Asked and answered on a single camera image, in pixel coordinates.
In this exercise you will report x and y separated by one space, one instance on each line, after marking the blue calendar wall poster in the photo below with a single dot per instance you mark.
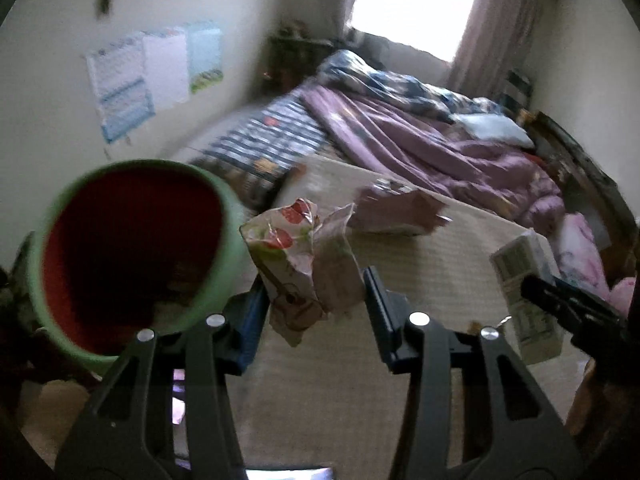
120 90

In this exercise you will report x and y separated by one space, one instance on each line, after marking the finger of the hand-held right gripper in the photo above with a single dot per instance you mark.
570 310

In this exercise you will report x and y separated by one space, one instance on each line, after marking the plaid cushion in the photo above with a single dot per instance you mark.
517 90

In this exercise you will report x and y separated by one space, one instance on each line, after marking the green cartoon wall poster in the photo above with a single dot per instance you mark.
205 57

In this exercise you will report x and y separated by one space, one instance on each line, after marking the dark wooden headboard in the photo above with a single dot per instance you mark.
580 170

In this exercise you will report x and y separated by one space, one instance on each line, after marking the red bin with green rim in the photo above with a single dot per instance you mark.
130 250

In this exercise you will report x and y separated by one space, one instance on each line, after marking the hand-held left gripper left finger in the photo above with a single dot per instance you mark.
250 330

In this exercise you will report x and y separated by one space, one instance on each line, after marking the pink curtain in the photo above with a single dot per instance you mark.
495 35

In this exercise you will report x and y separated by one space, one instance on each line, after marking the beige checked mat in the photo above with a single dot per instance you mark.
350 400

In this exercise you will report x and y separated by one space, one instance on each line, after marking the bright window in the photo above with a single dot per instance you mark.
415 2

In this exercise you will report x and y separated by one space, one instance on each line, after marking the purple flat bag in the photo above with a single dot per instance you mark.
400 210

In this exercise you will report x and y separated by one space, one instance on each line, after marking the white pillow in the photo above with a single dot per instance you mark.
492 127

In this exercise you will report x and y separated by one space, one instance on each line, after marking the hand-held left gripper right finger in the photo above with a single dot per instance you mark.
387 330

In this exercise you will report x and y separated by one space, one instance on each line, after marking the white printed carton box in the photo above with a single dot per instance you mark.
525 280

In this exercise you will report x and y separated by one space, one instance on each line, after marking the purple quilt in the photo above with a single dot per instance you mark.
430 155

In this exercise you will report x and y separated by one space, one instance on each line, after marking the navy patterned duvet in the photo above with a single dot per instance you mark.
395 82

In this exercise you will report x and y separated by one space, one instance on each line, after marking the white wall poster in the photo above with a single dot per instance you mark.
167 70

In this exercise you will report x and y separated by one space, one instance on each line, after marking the blue plaid bed sheet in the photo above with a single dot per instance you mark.
270 145

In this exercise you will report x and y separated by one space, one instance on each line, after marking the dark wooden cabinet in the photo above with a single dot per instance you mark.
300 57

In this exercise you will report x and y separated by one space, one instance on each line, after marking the pink patterned cloth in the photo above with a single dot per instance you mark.
582 252

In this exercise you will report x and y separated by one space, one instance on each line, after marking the floral printed wrapper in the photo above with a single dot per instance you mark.
300 260

